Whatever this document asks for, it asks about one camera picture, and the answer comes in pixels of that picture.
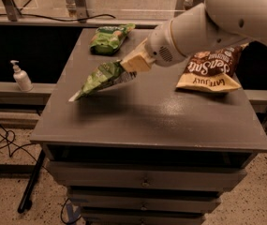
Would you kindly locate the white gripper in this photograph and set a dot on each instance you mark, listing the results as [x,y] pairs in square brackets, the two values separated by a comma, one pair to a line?
[161,47]

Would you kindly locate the green jalapeno chip bag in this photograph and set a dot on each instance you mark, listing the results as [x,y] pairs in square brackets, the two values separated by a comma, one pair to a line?
[105,75]

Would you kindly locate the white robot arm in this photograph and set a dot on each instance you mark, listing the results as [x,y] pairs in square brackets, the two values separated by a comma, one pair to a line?
[209,26]

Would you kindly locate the green chip bag at back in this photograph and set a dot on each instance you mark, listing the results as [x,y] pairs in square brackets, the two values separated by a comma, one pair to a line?
[107,40]

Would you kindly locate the brown sea salt chip bag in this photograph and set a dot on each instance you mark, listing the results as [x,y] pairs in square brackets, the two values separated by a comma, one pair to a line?
[212,72]

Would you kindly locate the grey drawer cabinet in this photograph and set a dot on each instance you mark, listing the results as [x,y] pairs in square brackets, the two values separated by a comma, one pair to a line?
[144,152]

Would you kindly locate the white pump bottle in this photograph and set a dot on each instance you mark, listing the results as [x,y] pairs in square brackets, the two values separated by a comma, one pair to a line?
[21,77]

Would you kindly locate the black table leg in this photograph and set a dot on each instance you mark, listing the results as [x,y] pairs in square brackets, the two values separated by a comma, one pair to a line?
[26,203]

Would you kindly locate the grey metal railing frame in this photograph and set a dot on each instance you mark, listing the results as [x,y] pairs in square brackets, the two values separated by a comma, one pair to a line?
[91,13]

